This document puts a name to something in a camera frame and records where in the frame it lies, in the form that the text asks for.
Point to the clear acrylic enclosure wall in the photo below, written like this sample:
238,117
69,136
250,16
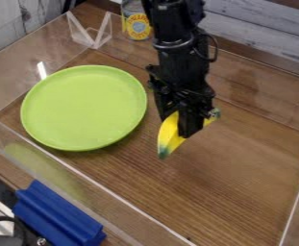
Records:
129,227

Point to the blue plastic clamp block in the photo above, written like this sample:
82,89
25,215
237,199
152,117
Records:
59,221

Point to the yellow toy banana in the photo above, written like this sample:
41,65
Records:
169,140

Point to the yellow labelled tin can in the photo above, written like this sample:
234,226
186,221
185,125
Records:
135,24

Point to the clear acrylic corner bracket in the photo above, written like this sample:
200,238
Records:
90,37

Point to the green plastic plate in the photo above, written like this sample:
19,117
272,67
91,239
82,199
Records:
83,108

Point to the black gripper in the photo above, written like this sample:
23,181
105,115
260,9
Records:
178,80

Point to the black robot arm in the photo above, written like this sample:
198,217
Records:
174,20

